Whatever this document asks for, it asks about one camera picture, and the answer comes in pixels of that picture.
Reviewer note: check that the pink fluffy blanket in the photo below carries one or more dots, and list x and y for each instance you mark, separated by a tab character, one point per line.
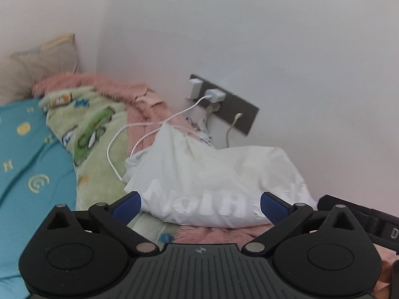
103	84

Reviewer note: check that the white printed T-shirt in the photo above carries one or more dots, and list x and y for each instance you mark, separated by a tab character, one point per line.
218	174

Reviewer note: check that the teal printed bed sheet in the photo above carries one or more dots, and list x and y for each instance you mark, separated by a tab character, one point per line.
28	162

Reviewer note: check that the wide white charger adapter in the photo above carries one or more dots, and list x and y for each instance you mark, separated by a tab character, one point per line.
215	95

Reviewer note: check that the green cartoon fleece blanket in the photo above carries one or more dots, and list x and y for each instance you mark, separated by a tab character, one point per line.
99	149

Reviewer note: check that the grey wall socket panel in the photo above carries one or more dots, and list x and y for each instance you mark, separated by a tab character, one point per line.
240	104

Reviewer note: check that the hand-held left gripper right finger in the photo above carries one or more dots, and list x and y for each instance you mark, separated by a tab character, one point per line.
274	208

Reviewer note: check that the grey pillow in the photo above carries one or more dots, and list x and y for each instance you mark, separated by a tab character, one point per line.
37	65

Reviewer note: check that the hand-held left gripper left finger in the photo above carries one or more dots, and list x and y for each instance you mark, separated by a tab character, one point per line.
126	208

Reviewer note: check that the tall white charger adapter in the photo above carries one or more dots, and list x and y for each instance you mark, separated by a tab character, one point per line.
196	88

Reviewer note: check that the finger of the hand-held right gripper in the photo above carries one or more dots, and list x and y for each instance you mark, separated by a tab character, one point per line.
327	202

